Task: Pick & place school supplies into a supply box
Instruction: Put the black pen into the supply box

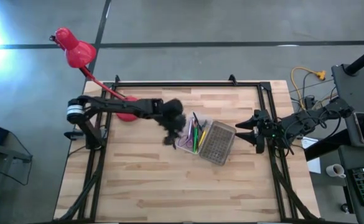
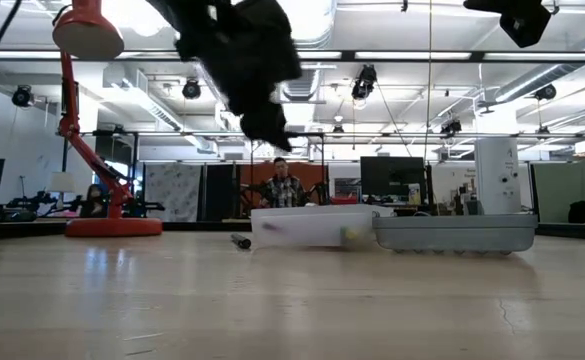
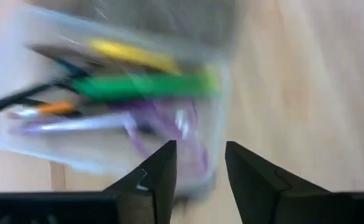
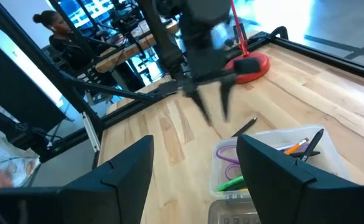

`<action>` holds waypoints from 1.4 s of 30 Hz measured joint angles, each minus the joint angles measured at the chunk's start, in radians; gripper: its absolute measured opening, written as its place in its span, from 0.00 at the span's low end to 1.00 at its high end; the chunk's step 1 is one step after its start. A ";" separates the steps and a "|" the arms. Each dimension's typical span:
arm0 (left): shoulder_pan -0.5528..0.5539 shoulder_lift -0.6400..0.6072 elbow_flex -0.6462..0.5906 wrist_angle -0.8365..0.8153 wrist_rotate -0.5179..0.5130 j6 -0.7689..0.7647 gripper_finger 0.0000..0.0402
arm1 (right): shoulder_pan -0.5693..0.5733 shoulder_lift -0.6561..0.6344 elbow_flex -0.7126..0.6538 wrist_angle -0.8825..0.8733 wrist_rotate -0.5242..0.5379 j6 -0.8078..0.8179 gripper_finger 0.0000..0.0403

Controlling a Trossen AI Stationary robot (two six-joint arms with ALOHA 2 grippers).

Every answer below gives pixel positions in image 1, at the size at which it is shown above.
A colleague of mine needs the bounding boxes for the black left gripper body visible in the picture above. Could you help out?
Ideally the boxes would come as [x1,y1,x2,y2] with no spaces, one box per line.
[156,98,187,138]

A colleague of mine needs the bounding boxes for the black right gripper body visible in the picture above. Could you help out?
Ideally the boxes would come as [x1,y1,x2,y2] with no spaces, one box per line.
[251,108,284,147]

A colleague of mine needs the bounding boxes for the purple scissors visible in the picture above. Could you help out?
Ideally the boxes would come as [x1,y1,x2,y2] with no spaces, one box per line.
[177,119,195,150]

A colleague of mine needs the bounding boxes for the clear plastic supply box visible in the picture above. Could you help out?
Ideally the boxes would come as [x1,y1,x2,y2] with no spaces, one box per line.
[175,113,215,156]

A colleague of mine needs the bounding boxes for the green pen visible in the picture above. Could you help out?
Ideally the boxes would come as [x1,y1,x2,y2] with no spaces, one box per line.
[192,124,199,154]

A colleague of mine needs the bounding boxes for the yellow pen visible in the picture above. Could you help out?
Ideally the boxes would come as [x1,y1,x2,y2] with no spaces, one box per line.
[198,130,207,149]

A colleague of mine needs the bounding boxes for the clear plastic box lid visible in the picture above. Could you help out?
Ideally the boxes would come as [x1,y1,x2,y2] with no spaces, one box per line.
[197,120,238,167]

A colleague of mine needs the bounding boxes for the white paper sheet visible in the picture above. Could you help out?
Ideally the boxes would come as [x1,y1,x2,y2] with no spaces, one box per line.
[300,136,322,175]

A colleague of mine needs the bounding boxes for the white mug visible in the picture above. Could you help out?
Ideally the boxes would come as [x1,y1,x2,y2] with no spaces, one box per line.
[325,163,347,179]

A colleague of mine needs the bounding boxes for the red desk lamp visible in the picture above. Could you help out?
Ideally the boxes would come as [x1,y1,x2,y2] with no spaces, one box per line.
[49,27,139,123]

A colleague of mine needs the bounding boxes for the black pole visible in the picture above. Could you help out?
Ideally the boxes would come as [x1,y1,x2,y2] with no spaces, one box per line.
[344,41,364,76]

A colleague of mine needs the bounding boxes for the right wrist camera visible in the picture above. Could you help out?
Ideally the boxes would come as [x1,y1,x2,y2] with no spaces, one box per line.
[255,135,267,155]

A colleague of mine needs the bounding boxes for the black aluminium table frame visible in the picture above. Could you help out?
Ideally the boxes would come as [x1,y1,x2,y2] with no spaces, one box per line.
[58,74,321,223]

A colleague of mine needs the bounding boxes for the yellow cable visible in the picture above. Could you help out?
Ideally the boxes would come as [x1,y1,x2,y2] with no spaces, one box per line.
[290,65,327,110]

